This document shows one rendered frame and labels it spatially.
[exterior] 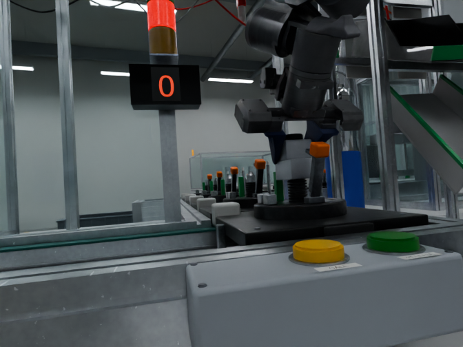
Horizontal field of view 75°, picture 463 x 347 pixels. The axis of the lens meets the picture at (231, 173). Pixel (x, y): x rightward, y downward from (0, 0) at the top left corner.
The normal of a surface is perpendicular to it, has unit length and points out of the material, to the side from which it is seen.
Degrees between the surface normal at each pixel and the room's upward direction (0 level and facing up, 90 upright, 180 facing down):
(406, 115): 90
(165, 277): 90
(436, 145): 90
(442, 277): 90
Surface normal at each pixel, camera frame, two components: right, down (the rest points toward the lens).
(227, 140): 0.34, -0.05
